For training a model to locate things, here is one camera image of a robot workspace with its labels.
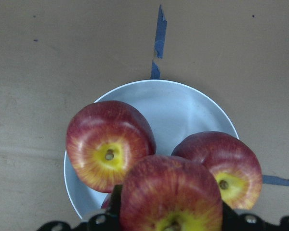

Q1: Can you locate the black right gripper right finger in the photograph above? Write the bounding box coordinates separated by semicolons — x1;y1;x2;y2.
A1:
222;202;289;231

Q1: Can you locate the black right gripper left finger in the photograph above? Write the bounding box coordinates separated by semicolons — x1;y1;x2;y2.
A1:
38;185;122;231

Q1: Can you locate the red yellow apple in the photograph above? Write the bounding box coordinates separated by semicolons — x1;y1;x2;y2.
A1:
119;155;223;231

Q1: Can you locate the red apple on plate back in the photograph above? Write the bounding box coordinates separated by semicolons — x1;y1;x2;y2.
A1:
172;131;263;210

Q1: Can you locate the red apple on plate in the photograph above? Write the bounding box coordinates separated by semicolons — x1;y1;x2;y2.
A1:
172;131;263;210
66;101;156;193

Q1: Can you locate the red apple on plate front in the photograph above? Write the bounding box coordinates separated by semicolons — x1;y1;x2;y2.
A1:
66;101;156;193

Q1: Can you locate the light blue plate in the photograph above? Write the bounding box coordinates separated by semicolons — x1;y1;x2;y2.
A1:
64;80;237;220

